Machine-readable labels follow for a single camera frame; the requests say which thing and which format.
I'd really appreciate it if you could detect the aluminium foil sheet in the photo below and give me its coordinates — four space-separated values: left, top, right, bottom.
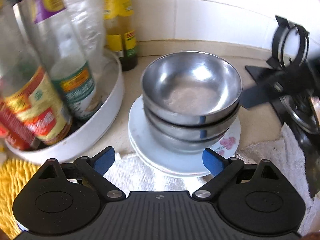
104 154 203 193

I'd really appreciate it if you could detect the small plate with purple flower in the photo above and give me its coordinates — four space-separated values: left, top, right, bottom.
128 96 242 178

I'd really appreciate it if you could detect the white round tray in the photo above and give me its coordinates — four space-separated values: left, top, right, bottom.
4 49 125 165

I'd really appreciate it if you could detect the white towel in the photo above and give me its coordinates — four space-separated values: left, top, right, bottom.
237 122 320 230

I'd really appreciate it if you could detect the stainless steel bowl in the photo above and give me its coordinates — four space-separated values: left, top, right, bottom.
150 122 235 155
141 51 243 127
144 102 242 140

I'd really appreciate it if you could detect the yellow cap sauce bottle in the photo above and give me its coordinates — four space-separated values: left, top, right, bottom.
0 0 73 146

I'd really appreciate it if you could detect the black gas stove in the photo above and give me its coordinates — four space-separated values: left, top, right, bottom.
245 65 320 198

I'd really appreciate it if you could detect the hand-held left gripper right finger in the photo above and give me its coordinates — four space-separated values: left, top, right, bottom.
194 148 282 202

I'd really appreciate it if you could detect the yellow chenille mat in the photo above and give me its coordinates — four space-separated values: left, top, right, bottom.
0 159 42 240

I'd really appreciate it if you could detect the metal stove burner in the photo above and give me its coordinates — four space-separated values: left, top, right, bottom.
280 95 320 134

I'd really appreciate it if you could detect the clear plastic bottle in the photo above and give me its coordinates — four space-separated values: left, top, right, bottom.
62 0 107 63

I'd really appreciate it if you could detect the clear bottle green label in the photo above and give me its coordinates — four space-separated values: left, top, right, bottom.
15 0 97 120

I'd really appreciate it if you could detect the white floral rim plate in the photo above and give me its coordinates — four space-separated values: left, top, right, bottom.
132 140 213 179
129 127 213 178

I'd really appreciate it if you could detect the yellow label oil bottle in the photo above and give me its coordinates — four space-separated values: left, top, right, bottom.
104 0 125 58
121 0 138 71

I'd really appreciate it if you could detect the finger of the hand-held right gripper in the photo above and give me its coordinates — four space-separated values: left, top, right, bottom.
242 79 286 111

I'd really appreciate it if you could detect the black pan support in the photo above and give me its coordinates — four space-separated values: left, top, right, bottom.
272 15 310 69

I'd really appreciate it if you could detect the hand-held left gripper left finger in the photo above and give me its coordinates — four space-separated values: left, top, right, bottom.
37 147 127 202

